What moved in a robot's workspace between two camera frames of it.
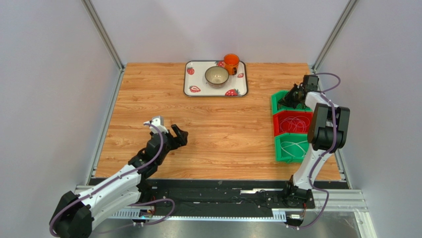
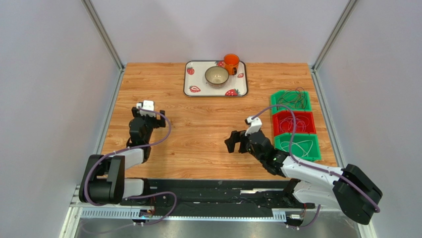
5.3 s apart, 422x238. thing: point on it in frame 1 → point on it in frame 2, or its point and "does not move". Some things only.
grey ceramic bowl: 217,77 does not move
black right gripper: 297,95 → 242,142
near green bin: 291,148 does not move
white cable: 297,144 does not move
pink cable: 298,123 does not move
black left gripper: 180,140 → 157,123
